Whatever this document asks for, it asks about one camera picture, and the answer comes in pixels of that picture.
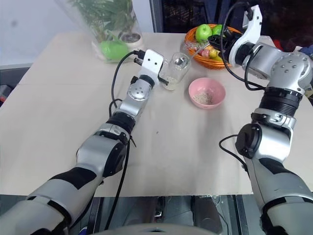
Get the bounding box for black right elbow cable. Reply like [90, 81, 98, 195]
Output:
[219, 134, 246, 164]

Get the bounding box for metal spoon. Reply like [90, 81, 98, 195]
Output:
[174, 41, 212, 68]

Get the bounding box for blue cloth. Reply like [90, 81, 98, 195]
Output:
[294, 45, 313, 58]

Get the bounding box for orange woven fruit basket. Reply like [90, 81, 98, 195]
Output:
[184, 24, 245, 71]

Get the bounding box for yellow fruit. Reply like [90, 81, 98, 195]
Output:
[210, 50, 224, 62]

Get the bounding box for oatmeal in glass mug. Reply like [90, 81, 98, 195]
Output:
[162, 76, 178, 87]

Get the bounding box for oatmeal in pink bowl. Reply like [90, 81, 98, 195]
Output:
[193, 92, 213, 103]

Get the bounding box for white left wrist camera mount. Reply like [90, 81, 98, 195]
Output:
[142, 49, 165, 78]

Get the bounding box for grey robot torso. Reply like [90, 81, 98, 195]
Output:
[92, 222, 203, 235]

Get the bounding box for clear plastic plant sleeve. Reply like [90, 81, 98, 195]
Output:
[55, 0, 145, 65]

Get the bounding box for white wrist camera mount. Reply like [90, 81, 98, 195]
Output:
[228, 4, 263, 67]
[142, 49, 165, 78]

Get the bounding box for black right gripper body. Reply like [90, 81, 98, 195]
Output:
[219, 26, 243, 54]

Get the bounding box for white plant pot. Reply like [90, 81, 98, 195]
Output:
[119, 31, 145, 51]

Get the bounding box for green potted plant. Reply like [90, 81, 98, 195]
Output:
[68, 0, 134, 42]

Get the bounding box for clear glass jar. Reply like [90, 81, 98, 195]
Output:
[160, 52, 191, 91]

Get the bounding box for dark rounded shape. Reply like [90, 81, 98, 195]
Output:
[193, 195, 224, 235]

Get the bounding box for small green apple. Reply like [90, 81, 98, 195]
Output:
[211, 24, 224, 36]

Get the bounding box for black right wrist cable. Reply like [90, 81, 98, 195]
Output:
[220, 1, 268, 91]

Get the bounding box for pink bowl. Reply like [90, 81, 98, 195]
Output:
[188, 77, 226, 110]

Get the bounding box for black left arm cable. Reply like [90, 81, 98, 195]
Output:
[105, 49, 145, 221]

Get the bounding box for large green apple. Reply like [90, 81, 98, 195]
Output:
[195, 23, 213, 42]

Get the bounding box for bright green plastic object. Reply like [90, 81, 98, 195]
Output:
[100, 40, 129, 61]

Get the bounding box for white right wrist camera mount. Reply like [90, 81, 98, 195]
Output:
[228, 4, 263, 67]

